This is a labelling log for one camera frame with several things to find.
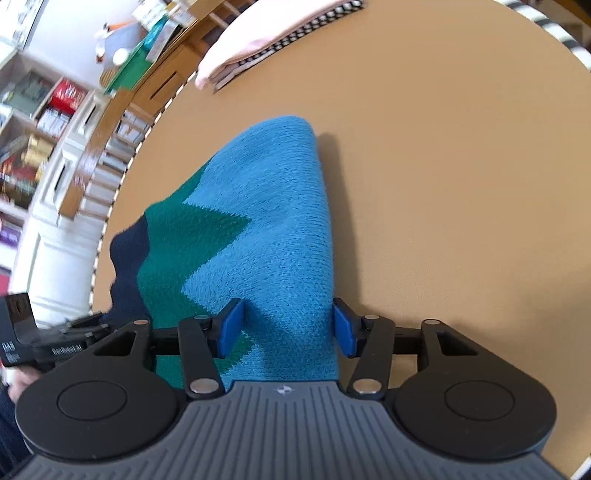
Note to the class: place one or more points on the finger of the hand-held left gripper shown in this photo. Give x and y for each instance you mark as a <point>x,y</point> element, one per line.
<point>90,321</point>

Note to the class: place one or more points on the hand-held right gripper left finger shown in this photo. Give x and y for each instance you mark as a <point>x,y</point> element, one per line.
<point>229,330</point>

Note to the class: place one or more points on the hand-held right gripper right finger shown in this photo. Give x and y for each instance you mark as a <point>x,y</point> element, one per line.
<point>344,332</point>

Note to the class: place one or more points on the colour-block knitted sweater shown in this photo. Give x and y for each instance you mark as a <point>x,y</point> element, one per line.
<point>277,207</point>

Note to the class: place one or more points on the person's left forearm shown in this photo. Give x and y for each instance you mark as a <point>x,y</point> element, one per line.
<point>11,429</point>

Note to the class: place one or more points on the person's left hand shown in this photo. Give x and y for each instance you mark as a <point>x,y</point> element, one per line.
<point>23,383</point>

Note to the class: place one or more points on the white sideboard cabinet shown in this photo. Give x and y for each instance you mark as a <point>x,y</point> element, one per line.
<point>51,258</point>

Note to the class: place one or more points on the wooden spindle-back chair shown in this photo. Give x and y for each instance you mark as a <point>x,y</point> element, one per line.
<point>99,138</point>
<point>175,78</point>

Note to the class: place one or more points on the white open shelf unit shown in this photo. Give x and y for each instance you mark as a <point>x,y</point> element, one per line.
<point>27,115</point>

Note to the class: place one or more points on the red snack packet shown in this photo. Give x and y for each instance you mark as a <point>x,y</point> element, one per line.
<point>67,94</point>

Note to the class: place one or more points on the green bin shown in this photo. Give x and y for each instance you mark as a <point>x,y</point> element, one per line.
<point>138,60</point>

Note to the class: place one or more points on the folded pink checkered cloth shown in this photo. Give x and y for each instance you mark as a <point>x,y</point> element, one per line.
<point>268,41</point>

